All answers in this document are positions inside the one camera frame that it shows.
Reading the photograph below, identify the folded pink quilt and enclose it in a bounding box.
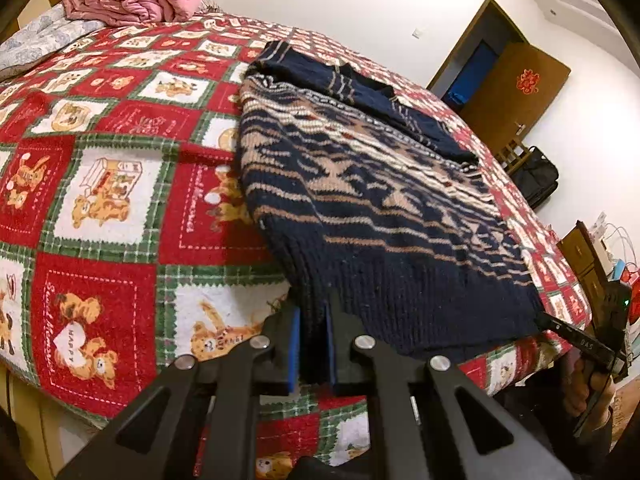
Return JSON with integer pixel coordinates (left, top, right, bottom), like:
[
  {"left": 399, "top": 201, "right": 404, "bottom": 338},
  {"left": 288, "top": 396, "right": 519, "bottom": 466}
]
[{"left": 61, "top": 0, "right": 203, "bottom": 28}]

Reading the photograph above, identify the cream bed side rail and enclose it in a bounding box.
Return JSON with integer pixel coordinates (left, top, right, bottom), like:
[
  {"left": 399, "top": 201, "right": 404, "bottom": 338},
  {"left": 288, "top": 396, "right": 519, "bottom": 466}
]
[{"left": 7, "top": 365, "right": 101, "bottom": 480}]

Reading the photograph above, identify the brown wooden door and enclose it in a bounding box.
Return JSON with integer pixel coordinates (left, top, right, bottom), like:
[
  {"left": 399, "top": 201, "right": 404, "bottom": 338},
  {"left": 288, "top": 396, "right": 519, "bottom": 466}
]
[{"left": 460, "top": 42, "right": 572, "bottom": 148}]

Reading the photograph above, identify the person's right hand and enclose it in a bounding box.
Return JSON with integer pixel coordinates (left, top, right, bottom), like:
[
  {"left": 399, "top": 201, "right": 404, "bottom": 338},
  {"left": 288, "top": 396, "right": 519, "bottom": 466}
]
[{"left": 561, "top": 356, "right": 594, "bottom": 415}]

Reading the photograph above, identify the dark wooden door frame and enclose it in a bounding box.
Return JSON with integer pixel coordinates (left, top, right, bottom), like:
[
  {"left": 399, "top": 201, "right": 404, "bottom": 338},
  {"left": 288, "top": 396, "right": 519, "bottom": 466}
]
[{"left": 427, "top": 0, "right": 528, "bottom": 111}]

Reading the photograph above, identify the brown wooden cabinet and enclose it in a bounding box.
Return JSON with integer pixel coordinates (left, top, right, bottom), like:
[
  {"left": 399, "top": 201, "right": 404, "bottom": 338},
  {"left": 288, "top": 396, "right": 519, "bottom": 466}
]
[{"left": 556, "top": 220, "right": 616, "bottom": 321}]

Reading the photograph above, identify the blue-grey floral pillow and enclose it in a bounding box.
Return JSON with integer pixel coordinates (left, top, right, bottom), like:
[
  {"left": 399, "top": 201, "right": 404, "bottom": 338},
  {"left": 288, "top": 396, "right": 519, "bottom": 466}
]
[{"left": 0, "top": 2, "right": 106, "bottom": 81}]

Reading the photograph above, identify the wooden chair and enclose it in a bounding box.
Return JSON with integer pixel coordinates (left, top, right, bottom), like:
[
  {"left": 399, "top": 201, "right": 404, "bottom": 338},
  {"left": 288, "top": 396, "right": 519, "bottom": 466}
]
[{"left": 497, "top": 137, "right": 531, "bottom": 173}]

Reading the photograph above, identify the red bear-print bed blanket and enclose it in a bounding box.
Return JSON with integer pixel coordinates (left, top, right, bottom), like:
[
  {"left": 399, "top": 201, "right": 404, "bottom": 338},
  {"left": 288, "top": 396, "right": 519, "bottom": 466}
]
[{"left": 0, "top": 10, "right": 593, "bottom": 480}]

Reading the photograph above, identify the black bag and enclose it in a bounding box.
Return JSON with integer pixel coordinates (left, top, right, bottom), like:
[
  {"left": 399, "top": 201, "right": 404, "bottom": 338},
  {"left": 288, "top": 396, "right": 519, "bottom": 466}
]
[{"left": 510, "top": 146, "right": 560, "bottom": 210}]

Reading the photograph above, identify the white cable bundle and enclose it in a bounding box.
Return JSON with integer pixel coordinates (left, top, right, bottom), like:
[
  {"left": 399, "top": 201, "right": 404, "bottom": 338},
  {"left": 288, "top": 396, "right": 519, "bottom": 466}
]
[{"left": 592, "top": 212, "right": 640, "bottom": 271}]

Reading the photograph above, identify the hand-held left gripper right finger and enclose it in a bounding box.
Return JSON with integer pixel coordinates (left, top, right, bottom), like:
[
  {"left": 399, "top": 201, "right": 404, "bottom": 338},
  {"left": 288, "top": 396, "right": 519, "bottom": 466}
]
[{"left": 323, "top": 290, "right": 573, "bottom": 480}]

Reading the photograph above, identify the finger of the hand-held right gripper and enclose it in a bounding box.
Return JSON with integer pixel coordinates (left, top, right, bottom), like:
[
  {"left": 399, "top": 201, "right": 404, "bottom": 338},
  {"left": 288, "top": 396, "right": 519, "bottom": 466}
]
[{"left": 542, "top": 313, "right": 629, "bottom": 367}]

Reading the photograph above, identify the navy patterned knit sweater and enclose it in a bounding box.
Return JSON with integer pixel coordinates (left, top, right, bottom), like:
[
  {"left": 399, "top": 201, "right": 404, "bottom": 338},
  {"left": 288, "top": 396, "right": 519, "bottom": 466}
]
[{"left": 235, "top": 40, "right": 548, "bottom": 386}]

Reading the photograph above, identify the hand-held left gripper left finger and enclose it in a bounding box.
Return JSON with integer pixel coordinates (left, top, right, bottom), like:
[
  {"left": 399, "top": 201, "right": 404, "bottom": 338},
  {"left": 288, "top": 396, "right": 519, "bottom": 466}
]
[{"left": 57, "top": 305, "right": 303, "bottom": 480}]

